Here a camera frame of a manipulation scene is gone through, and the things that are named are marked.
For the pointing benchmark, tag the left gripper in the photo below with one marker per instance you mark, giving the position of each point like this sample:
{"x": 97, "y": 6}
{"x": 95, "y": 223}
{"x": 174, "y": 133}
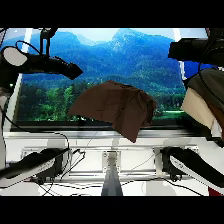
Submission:
{"x": 68, "y": 69}

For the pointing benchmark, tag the beige garment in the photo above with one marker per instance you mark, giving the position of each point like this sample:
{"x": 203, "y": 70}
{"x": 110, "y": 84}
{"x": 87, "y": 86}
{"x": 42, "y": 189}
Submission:
{"x": 198, "y": 106}

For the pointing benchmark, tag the dark grey garment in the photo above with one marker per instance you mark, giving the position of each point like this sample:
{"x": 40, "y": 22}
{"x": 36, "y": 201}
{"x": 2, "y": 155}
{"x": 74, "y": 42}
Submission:
{"x": 210, "y": 81}

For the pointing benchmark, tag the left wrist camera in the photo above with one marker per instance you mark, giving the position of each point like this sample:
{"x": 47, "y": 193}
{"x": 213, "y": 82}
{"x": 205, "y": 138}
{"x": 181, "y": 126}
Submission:
{"x": 42, "y": 40}

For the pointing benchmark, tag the brown garment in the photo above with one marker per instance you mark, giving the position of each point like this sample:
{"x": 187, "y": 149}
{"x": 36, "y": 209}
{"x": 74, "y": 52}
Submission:
{"x": 116, "y": 106}

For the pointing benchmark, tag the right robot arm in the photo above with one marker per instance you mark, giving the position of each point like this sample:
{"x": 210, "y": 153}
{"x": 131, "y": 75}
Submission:
{"x": 190, "y": 50}

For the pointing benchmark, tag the silver frame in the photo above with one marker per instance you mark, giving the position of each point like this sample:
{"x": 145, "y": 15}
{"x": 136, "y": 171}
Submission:
{"x": 113, "y": 156}

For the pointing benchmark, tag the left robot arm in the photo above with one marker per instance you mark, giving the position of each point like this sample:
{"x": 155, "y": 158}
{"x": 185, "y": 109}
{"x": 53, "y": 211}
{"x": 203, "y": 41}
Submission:
{"x": 30, "y": 63}

